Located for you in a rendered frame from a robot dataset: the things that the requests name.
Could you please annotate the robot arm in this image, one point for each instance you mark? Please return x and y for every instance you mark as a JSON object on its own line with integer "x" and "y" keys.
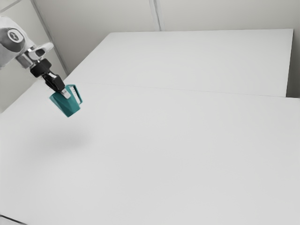
{"x": 11, "y": 42}

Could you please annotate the teal faceted mug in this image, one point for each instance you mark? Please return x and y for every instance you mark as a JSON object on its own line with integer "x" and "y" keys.
{"x": 66, "y": 103}

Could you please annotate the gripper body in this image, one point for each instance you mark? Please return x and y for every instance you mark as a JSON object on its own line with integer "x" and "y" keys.
{"x": 41, "y": 68}

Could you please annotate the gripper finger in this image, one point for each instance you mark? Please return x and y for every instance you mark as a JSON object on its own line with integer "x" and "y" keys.
{"x": 57, "y": 84}

